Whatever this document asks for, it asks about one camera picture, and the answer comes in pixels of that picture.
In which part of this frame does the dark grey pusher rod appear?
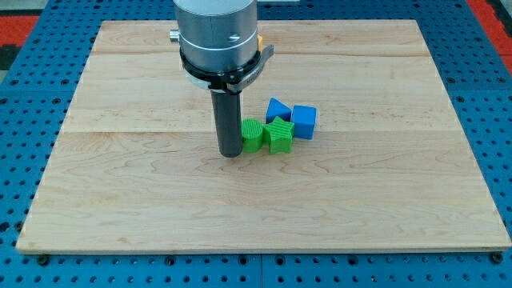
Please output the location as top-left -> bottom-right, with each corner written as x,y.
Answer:
210,90 -> 242,158

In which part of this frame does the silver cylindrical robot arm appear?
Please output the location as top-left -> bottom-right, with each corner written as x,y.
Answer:
172,0 -> 259,158

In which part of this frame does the yellow block behind arm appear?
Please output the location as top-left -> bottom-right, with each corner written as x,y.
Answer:
258,34 -> 264,52

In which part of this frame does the green ribbed cylinder block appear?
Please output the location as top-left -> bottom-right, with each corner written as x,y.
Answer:
242,118 -> 263,153

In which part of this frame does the blue triangular block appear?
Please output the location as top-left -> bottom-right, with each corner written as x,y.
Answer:
266,98 -> 292,124

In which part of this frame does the green star block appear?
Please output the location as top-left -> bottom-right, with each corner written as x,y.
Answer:
263,116 -> 294,154

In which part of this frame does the blue cube block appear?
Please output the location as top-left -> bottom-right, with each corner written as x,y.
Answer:
291,105 -> 317,140

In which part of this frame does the light wooden board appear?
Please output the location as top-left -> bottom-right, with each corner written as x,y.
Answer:
17,20 -> 511,254

